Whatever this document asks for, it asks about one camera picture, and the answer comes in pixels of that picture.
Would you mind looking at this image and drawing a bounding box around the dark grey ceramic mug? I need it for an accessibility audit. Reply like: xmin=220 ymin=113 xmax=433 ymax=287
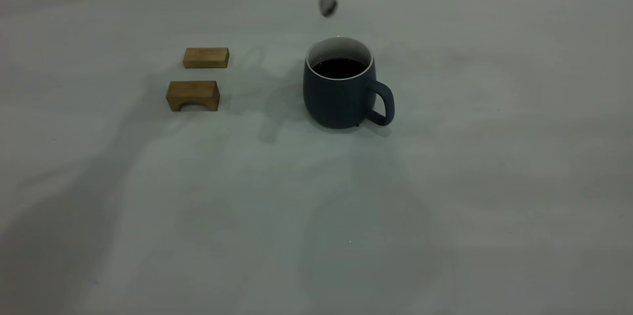
xmin=303 ymin=37 xmax=396 ymax=130

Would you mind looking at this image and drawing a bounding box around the dark coffee liquid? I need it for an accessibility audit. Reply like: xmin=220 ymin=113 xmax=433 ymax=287
xmin=313 ymin=58 xmax=367 ymax=80

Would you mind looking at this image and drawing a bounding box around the wooden block with arched notch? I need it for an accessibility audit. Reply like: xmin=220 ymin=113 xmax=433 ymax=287
xmin=166 ymin=81 xmax=221 ymax=113

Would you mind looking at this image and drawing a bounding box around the flat rectangular wooden block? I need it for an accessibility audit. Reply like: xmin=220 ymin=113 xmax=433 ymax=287
xmin=183 ymin=47 xmax=230 ymax=69

